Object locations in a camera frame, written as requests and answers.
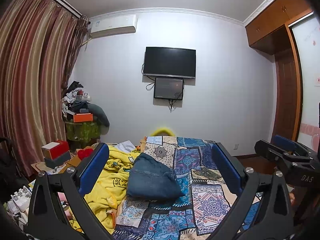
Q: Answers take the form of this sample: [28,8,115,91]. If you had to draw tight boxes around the white air conditioner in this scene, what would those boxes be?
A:
[90,14,138,39]

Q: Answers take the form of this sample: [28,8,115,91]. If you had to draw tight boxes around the small black monitor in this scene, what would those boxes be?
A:
[153,77,185,100]

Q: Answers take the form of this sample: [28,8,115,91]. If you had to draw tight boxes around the brown cardboard tray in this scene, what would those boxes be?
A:
[31,155,82,178]

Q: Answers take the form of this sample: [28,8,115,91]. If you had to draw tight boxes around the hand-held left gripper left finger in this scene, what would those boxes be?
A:
[24,142,115,240]

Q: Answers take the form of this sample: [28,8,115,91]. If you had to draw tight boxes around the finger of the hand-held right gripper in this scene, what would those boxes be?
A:
[254,139,300,170]
[272,134,319,160]

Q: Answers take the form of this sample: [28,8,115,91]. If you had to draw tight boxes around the white flat box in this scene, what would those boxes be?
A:
[41,142,60,153]

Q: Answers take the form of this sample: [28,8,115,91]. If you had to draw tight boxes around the orange box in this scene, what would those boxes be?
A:
[73,113,94,123]

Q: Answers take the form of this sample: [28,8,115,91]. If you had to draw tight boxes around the brown wooden door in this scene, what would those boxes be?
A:
[271,52,298,143]

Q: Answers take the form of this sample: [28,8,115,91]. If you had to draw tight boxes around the black wall television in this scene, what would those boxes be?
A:
[143,46,197,80]

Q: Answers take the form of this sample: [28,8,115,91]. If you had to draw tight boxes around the patchwork printed bedspread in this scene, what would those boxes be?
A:
[112,135,265,240]

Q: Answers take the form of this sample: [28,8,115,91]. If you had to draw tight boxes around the pile of clothes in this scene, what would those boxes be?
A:
[61,80,92,120]

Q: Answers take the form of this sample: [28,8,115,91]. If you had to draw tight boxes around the brown wooden wardrobe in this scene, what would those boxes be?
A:
[245,0,320,155]

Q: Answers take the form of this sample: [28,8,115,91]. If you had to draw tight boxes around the red box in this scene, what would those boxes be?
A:
[42,140,70,160]

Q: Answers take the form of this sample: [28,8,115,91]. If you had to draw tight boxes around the black bag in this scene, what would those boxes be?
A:
[0,137,28,203]

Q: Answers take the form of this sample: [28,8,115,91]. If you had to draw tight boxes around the yellow fuzzy cushion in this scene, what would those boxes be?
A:
[149,127,176,138]

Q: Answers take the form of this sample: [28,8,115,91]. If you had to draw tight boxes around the white garment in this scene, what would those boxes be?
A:
[117,140,137,153]

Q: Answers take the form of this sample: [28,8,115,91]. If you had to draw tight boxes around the grey box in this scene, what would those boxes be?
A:
[44,151,72,169]

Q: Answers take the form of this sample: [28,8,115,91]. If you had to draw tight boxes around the yellow printed blanket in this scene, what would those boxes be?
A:
[67,144,148,235]

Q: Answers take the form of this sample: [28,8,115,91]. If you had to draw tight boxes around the red plush toy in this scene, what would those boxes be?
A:
[77,148,94,160]

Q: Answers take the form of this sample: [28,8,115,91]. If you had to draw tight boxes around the striped brown curtain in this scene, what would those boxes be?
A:
[0,0,89,188]

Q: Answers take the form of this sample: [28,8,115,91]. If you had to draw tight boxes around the white plastic packaging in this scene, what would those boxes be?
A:
[7,185,33,217]

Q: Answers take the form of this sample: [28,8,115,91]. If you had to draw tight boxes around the green covered side table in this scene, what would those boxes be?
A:
[65,120,100,143]

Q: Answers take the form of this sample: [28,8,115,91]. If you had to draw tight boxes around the blue denim jeans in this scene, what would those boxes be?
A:
[126,152,185,201]

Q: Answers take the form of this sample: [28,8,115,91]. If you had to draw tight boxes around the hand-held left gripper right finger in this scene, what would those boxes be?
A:
[211,142,294,240]

